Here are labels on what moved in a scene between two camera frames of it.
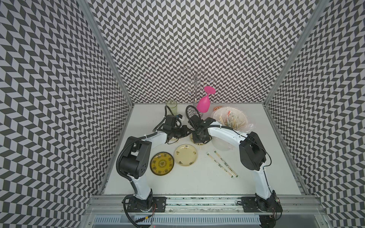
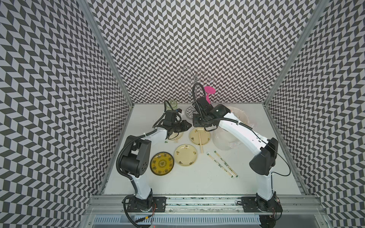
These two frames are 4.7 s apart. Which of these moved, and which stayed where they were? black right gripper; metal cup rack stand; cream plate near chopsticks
Moved: black right gripper
Stayed: cream plate near chopsticks; metal cup rack stand
